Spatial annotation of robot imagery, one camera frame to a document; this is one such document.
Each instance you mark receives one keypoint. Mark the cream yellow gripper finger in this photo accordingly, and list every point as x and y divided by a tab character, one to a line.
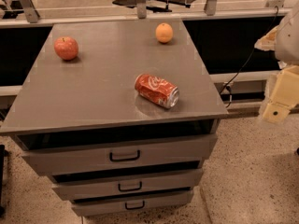
282	95

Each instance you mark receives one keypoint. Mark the red apple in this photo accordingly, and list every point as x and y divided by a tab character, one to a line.
66	48

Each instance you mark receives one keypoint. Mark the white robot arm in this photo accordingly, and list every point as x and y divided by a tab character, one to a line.
283	40

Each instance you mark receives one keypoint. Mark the grey metal railing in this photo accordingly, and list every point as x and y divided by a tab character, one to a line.
39	12

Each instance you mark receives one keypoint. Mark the red soda can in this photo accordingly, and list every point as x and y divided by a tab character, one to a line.
157	90

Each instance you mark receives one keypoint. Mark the orange fruit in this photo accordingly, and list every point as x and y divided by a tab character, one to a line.
164	32

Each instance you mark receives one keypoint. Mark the grey drawer cabinet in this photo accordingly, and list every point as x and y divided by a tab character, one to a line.
92	100

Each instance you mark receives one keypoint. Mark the bottom grey drawer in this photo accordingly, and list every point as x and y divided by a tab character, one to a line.
127	204

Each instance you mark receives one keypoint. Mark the grey drawer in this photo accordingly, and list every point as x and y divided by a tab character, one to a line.
127	204
83	159
121	185

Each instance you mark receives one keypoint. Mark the middle grey drawer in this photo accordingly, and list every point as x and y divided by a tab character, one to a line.
121	185

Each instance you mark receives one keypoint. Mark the top grey drawer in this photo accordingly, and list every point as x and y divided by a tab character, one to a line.
83	159

